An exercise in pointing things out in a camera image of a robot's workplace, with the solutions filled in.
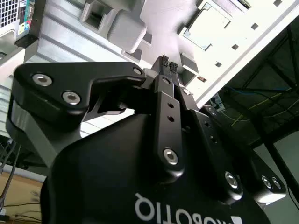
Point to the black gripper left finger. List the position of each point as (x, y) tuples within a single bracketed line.
[(105, 70)]

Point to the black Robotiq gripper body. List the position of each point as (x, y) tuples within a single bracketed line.
[(105, 175)]

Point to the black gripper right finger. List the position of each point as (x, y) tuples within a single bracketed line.
[(210, 149)]

